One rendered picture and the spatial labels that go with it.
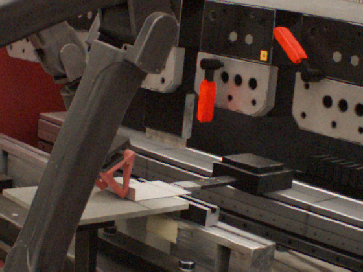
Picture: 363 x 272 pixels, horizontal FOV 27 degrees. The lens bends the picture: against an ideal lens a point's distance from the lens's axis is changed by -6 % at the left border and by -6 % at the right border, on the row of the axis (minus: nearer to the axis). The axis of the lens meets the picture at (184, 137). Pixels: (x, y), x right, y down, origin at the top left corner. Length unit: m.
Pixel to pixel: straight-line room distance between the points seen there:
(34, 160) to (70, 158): 0.78
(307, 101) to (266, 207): 0.47
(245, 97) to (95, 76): 0.36
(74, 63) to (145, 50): 0.36
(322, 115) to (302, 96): 0.04
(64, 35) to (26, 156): 0.54
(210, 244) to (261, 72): 0.30
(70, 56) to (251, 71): 0.27
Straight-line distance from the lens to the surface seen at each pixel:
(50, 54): 1.22
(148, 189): 1.40
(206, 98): 1.21
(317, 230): 1.48
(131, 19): 0.88
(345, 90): 1.09
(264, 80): 1.18
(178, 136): 1.36
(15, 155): 1.76
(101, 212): 1.24
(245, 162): 1.54
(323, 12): 1.12
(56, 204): 0.92
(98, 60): 0.91
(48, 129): 2.09
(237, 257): 1.27
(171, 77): 1.31
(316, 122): 1.12
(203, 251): 1.32
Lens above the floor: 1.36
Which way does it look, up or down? 11 degrees down
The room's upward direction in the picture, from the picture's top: 6 degrees clockwise
